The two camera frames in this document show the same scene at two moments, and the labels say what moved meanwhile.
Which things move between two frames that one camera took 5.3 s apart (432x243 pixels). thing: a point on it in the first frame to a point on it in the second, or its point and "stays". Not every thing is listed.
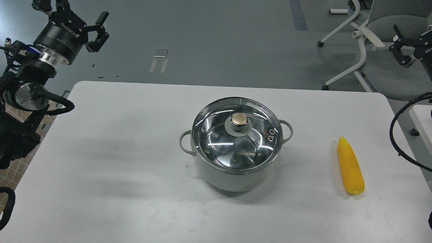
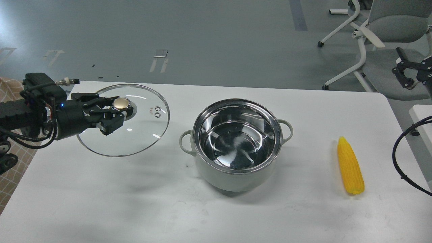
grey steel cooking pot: (236, 141) stays
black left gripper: (65, 34) to (71, 119)
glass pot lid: (237, 135) to (143, 129)
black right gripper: (403, 49) to (424, 75)
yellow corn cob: (352, 173) stays
